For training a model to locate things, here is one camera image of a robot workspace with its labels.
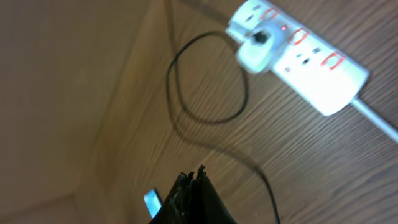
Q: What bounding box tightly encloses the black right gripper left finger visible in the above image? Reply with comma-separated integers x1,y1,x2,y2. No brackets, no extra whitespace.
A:
149,172,194,224

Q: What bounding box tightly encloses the white charger plug adapter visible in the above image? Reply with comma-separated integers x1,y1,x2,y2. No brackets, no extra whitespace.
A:
236,22,289,74

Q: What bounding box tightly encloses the white-screen smartphone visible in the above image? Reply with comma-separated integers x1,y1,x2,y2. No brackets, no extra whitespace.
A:
143,189,162,218

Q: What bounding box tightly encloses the white power strip cord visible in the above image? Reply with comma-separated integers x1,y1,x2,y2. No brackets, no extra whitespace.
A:
351,96,398,144

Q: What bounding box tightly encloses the white power strip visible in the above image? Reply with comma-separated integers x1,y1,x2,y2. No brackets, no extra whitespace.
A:
226,0,369,116

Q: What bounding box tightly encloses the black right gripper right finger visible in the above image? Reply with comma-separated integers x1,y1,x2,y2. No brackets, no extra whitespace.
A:
191,165,236,224

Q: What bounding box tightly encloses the black charger cable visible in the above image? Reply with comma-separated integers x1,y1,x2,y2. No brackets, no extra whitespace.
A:
165,30,282,224

